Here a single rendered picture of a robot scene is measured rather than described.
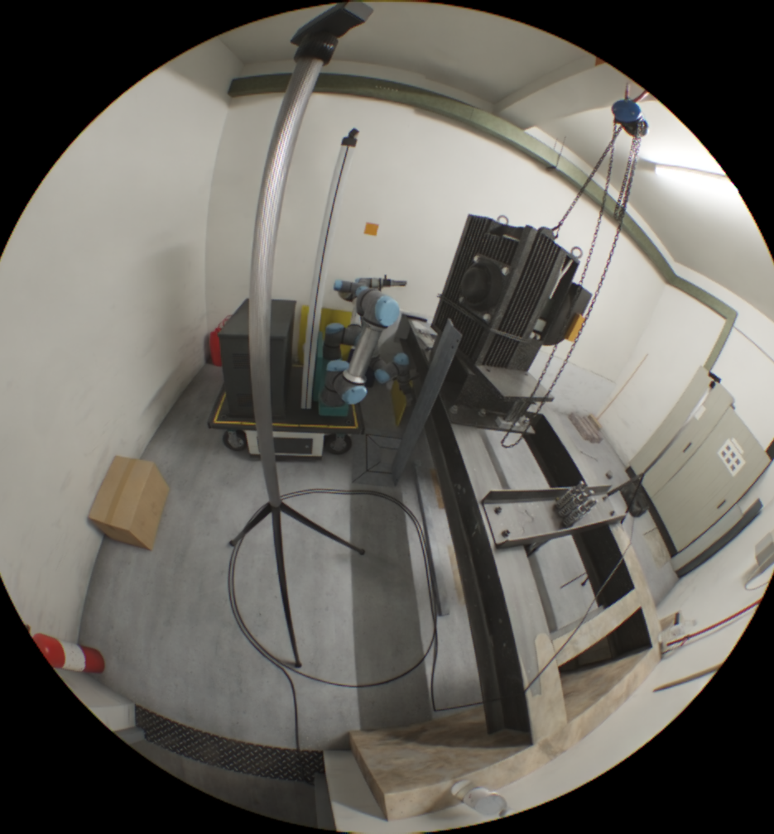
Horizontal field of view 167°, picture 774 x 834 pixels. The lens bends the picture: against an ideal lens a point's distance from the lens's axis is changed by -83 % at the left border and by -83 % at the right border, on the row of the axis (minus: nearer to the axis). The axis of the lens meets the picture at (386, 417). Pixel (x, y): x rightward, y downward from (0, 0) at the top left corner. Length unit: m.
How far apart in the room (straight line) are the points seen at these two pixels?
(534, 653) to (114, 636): 1.80
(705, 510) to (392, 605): 3.38
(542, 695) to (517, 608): 0.33
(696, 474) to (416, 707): 3.42
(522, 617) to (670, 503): 3.11
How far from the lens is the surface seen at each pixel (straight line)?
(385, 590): 1.45
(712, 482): 3.71
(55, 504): 1.64
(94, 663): 1.75
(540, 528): 1.12
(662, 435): 3.87
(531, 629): 0.96
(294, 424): 1.53
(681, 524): 3.82
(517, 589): 0.95
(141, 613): 1.65
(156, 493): 1.68
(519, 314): 1.34
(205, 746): 1.62
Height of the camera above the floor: 1.38
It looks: 39 degrees down
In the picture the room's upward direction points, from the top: 18 degrees clockwise
